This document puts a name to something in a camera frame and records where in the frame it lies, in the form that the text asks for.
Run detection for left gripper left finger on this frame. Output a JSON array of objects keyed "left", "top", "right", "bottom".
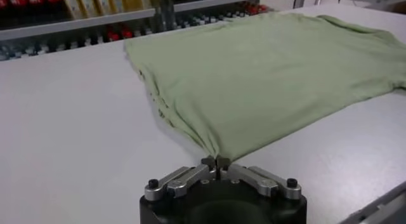
[{"left": 145, "top": 155, "right": 218, "bottom": 202}]

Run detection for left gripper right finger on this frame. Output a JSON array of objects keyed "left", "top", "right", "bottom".
[{"left": 217, "top": 155, "right": 302, "bottom": 200}]

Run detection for light green t-shirt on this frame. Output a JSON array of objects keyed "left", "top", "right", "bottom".
[{"left": 124, "top": 11, "right": 406, "bottom": 162}]

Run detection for white drinks shelf unit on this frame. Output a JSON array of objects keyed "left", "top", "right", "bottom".
[
  {"left": 0, "top": 0, "right": 166, "bottom": 60},
  {"left": 164, "top": 0, "right": 286, "bottom": 26}
]

